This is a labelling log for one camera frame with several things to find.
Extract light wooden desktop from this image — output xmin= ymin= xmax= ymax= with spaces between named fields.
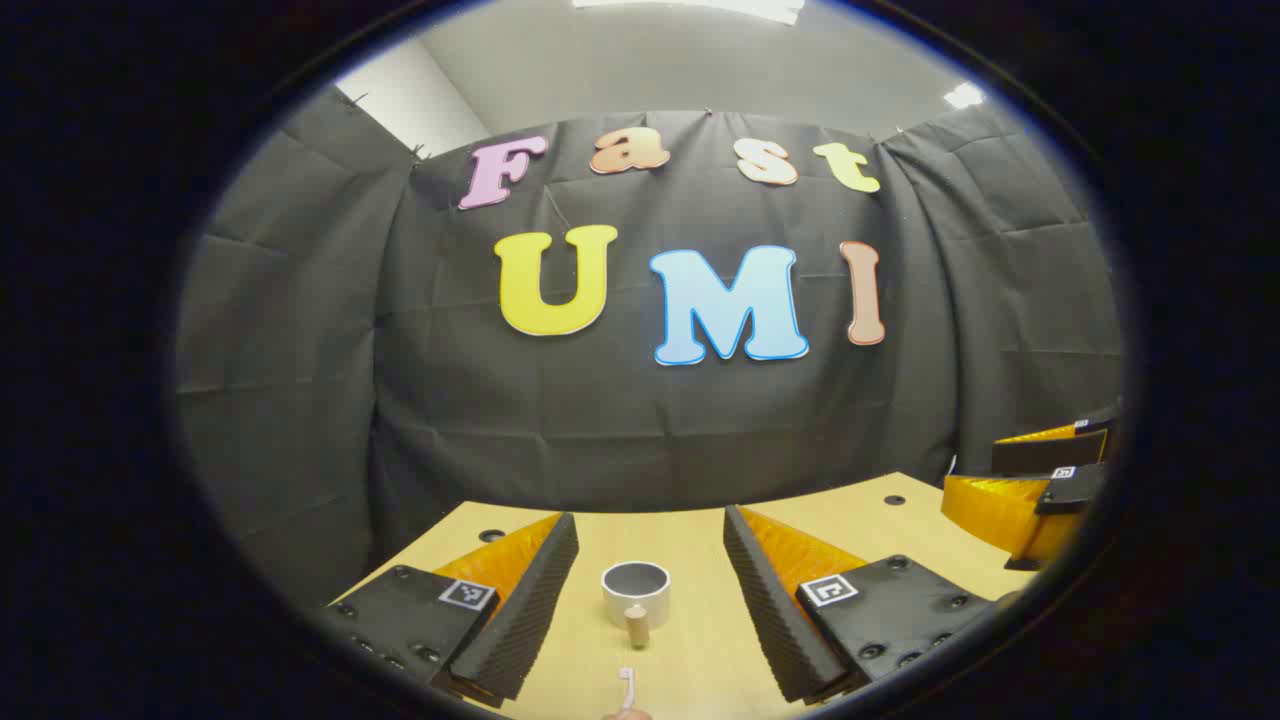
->
xmin=335 ymin=472 xmax=1041 ymax=720

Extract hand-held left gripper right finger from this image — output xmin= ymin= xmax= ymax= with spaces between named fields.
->
xmin=723 ymin=504 xmax=1013 ymax=705

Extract white toothbrush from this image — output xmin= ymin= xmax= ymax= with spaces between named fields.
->
xmin=603 ymin=667 xmax=653 ymax=720

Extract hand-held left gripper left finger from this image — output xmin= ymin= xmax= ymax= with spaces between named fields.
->
xmin=330 ymin=512 xmax=580 ymax=709

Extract white cup with handle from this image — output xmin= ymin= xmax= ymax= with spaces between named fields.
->
xmin=601 ymin=561 xmax=672 ymax=651

